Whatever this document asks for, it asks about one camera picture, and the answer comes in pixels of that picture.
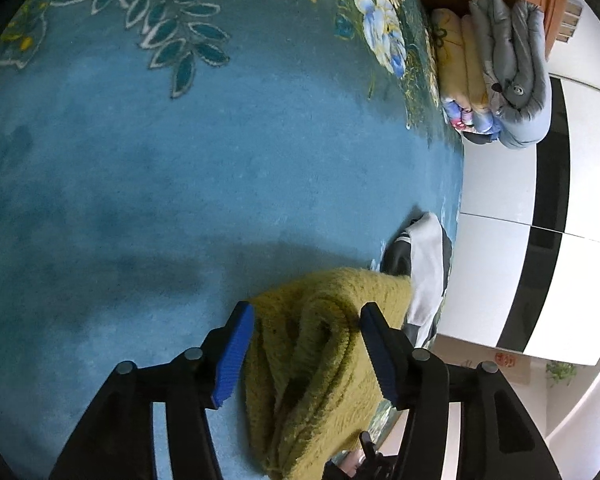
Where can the beige room door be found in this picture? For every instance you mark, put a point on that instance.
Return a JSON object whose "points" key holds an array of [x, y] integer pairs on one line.
{"points": [[467, 352]]}

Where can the teal floral bed blanket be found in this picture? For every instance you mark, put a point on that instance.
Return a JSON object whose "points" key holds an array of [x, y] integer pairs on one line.
{"points": [[180, 160]]}

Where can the red door sticker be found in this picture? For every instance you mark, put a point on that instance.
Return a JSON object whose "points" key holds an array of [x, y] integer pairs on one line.
{"points": [[504, 359]]}

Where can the brown wall panels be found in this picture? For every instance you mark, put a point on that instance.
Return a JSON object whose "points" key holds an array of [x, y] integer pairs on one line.
{"points": [[570, 20]]}

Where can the stack of colourful folded quilts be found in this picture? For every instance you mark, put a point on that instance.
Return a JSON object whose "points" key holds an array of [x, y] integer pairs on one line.
{"points": [[472, 122]]}

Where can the folded grey-blue quilt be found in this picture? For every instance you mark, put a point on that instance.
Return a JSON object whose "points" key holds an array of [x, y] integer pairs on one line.
{"points": [[520, 60]]}

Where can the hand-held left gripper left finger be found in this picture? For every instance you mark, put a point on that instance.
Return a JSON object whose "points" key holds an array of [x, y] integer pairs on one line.
{"points": [[232, 355]]}

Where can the white wardrobe with black band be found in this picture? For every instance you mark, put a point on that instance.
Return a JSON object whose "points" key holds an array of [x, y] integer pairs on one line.
{"points": [[500, 200]]}

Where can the white and grey garment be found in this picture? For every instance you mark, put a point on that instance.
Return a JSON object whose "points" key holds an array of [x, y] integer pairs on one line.
{"points": [[425, 270]]}

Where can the olive green fuzzy sweater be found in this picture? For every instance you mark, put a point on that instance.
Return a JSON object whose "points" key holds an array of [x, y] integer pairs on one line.
{"points": [[320, 360]]}

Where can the green potted plant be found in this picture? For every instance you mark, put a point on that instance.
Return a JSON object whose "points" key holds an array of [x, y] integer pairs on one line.
{"points": [[561, 372]]}

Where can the folded cream yellow quilt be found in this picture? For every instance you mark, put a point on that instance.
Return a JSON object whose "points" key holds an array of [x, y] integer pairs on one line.
{"points": [[460, 55]]}

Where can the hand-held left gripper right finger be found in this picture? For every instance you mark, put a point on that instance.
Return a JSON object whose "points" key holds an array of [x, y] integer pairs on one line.
{"points": [[380, 355]]}

